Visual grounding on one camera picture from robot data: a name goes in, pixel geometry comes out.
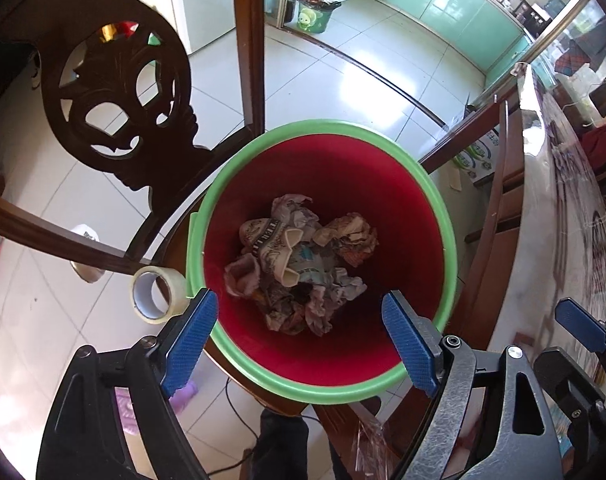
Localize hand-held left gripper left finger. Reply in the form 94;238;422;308
35;287;219;480

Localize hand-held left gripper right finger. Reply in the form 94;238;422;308
381;290;564;480

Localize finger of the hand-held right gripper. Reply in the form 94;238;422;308
554;297;606;354
533;346;606;467

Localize pile of paper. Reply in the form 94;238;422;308
224;194;379;337

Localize red bin with green rim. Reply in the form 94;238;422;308
186;119;458;405

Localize green cartoon trash bin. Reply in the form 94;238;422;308
295;0;344;35

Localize purple plastic stool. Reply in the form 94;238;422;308
114;382;199;441

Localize clear tape roll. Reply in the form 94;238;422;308
129;266;189;321

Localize clear plastic wrap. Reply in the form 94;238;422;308
353;415;400;480

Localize patterned tablecloth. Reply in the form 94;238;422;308
518;62;606;361

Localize person's leg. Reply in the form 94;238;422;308
258;407;354;480

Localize wooden dining table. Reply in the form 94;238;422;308
313;60;606;480

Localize small white container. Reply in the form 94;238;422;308
70;224;106;285

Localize red cloth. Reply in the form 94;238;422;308
580;117;606;171

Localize green and white carton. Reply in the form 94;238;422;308
453;127;509;186

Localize carved wooden chair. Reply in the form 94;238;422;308
0;0;269;376

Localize white refrigerator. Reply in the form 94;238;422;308
165;0;239;56

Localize teal kitchen cabinets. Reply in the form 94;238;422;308
348;0;534;86

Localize black cable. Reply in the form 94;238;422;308
225;375;264;476

